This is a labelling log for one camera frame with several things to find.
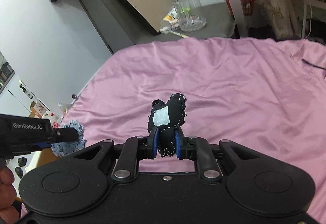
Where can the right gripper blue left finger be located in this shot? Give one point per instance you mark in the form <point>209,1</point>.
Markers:
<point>152,143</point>

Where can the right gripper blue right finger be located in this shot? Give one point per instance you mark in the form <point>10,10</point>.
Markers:
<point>180,144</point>

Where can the black stitched felt toy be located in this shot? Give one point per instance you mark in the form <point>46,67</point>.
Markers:
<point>167,117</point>

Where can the person's left hand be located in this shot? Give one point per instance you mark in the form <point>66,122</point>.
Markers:
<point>8,194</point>

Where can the small orange cardboard box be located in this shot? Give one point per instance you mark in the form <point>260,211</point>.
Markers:
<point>38,108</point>

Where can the white kitchen cabinet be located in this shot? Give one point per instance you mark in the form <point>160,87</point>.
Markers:
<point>14,99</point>

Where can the brown cardboard box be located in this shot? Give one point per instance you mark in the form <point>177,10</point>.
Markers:
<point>43,157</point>

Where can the pink bed sheet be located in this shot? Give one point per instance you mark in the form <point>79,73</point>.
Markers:
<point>260,94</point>

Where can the grey door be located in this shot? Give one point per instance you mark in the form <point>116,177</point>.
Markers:
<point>117,27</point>

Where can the large clear water jug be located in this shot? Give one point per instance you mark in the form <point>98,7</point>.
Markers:
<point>190,16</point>

